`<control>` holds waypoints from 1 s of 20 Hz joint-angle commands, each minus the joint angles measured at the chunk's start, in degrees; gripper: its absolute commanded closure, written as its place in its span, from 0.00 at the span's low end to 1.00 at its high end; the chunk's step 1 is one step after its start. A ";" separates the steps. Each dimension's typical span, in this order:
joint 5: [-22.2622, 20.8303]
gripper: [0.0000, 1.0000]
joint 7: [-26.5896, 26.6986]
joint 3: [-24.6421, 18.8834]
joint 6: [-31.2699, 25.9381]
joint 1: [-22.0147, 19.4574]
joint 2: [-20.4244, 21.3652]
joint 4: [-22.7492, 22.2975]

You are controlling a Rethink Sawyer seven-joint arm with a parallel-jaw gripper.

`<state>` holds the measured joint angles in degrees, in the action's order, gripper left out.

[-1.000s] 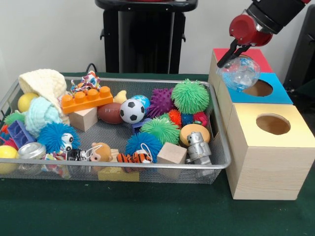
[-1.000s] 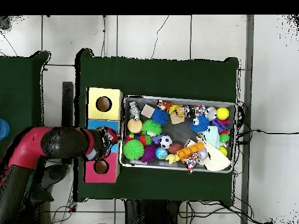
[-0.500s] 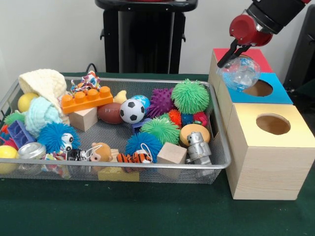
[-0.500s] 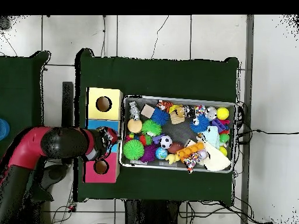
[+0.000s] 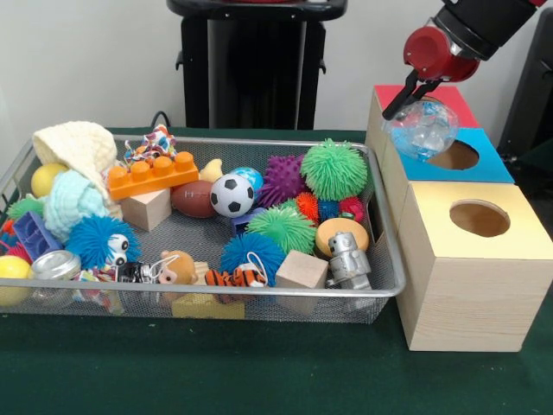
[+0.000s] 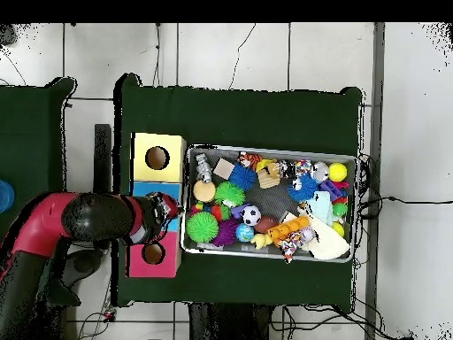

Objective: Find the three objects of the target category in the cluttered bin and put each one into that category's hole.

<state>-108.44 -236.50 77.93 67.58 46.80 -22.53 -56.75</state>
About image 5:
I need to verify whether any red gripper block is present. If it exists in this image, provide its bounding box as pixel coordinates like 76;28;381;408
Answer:
382;25;481;121

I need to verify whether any clear plastic packet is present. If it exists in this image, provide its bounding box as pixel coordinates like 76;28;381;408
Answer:
384;98;460;163

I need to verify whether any globe print ball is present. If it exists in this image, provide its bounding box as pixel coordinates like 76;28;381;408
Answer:
232;168;264;193

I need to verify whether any small wooden block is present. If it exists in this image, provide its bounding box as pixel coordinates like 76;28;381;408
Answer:
119;188;172;232
275;251;329;291

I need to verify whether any cream knitted cloth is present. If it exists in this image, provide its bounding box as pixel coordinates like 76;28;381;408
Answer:
33;121;120;217

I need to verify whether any light teal knitted cloth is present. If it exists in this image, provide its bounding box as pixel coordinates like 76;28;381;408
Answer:
43;169;110;241

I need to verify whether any shallow clear mesh bin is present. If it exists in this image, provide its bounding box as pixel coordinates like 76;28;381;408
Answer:
0;136;405;323

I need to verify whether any wooden box with three holes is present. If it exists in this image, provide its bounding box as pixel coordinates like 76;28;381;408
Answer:
363;84;553;353

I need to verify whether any green furry ball with eyes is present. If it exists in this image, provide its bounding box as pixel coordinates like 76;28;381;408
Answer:
300;138;369;201

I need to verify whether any black chair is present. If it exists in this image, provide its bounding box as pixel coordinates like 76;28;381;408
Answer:
499;7;553;174

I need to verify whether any purple spiky ball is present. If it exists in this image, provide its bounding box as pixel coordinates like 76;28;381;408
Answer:
262;155;308;208

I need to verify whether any toy hamburger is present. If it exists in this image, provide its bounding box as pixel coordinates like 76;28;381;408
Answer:
315;217;370;259

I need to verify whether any silver toy robot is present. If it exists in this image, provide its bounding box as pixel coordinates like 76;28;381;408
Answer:
327;232;374;291

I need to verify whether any green spiky ball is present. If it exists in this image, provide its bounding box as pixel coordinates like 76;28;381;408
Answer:
246;205;317;256

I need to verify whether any black and white soccer ball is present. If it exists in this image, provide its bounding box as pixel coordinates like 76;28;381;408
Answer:
210;173;256;218

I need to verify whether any purple toy block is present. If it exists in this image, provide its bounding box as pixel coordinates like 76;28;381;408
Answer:
228;207;264;236

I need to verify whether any small brown basketball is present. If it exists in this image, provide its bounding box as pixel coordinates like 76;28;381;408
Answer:
170;180;217;219

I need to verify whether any orange toy building block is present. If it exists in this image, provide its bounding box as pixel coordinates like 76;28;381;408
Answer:
107;151;200;202

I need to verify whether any dark green table cloth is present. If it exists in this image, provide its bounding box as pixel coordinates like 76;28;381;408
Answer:
0;127;553;415

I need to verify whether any blue spiky ball with eyes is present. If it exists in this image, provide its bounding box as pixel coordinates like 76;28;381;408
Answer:
64;214;139;271

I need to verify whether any yellow smiley face ball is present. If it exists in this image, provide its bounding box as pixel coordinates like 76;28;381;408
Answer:
31;162;70;197

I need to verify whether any silver metal can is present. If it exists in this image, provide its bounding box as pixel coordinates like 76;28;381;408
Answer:
30;251;81;283

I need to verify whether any plain yellow ball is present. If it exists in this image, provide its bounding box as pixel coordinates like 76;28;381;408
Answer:
0;255;31;305

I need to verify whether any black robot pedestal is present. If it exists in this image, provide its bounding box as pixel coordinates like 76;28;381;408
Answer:
167;0;348;131

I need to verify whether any black cable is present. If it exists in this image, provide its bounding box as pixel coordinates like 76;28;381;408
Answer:
151;110;174;131

